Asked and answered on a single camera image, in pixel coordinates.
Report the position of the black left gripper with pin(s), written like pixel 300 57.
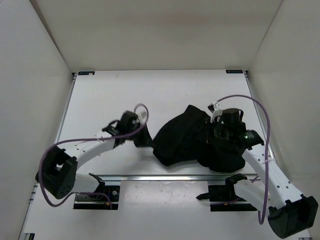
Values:
pixel 146 139

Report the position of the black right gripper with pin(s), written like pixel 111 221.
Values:
pixel 209 126

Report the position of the black pleated skirt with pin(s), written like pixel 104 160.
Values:
pixel 184 138

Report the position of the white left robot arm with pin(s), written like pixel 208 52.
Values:
pixel 58 169

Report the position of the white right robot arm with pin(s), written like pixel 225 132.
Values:
pixel 287 209

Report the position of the right corner label sticker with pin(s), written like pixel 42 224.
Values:
pixel 234 71

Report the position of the corner label sticker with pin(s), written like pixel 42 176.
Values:
pixel 234 71
pixel 86 73

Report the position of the left corner label sticker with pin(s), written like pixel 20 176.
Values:
pixel 86 73

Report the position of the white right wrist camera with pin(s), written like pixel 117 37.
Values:
pixel 215 110

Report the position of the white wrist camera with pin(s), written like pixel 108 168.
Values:
pixel 215 110
pixel 142 114

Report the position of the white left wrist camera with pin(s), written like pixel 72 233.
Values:
pixel 142 114

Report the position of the aluminium table rail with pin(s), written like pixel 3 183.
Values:
pixel 164 178

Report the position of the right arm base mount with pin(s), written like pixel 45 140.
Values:
pixel 222 201

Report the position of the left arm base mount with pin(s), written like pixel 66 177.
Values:
pixel 99 202

